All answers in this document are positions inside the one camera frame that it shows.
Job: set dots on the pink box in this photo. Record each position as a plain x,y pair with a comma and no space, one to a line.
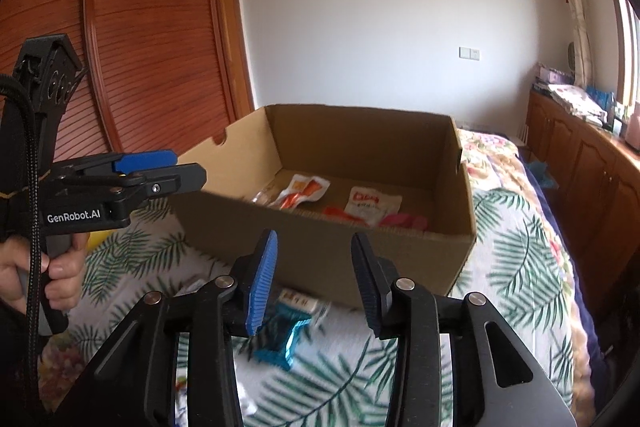
552,73

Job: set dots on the person's left hand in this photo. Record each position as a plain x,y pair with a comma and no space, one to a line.
62,277

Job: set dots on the yellow plush toy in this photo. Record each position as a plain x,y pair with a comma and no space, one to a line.
99,241

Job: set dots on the white wall switch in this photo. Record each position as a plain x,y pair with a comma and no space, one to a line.
470,53

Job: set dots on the white orange snack pouch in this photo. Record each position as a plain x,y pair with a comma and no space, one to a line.
300,191

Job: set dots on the brown cardboard box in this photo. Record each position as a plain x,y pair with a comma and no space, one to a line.
320,252

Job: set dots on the pink snack packet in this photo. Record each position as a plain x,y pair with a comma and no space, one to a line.
402,222

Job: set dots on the teal snack packet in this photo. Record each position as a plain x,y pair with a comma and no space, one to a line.
281,341

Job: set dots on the wooden framed window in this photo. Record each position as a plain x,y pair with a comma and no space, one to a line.
627,57

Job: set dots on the small white red snack pouch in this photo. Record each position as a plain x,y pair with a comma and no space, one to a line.
372,203

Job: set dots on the floral blanket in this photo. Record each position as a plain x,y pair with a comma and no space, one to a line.
490,152

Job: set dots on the folded floral cloth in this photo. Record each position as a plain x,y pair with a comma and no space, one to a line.
575,102

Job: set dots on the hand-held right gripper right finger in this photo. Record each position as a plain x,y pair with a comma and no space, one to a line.
367,287

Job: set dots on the blue cloth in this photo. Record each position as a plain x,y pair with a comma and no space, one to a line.
542,174

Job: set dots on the low wooden cabinet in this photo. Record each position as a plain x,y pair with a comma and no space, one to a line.
590,187

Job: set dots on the leaf-print bed sheet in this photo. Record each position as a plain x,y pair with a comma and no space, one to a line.
510,267

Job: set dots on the orange snack packet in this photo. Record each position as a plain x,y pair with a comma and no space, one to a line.
340,213

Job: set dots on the blue box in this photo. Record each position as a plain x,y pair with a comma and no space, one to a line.
600,97

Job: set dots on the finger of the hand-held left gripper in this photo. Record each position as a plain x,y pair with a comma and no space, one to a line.
172,182
142,161

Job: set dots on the wooden slatted wardrobe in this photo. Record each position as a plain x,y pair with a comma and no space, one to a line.
150,32

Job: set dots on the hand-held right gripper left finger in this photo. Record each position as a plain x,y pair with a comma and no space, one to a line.
262,287

